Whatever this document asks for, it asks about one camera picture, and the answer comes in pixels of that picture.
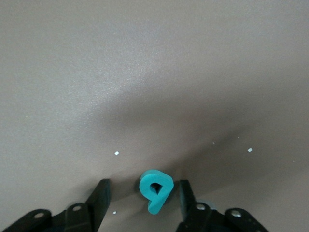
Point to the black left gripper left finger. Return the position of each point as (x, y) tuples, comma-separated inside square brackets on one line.
[(96, 212)]

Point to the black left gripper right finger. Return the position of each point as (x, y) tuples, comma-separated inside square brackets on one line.
[(190, 217)]

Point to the teal foam letter b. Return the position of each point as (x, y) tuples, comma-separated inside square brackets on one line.
[(157, 203)]

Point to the brown table cover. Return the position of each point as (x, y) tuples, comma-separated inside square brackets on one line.
[(120, 72)]

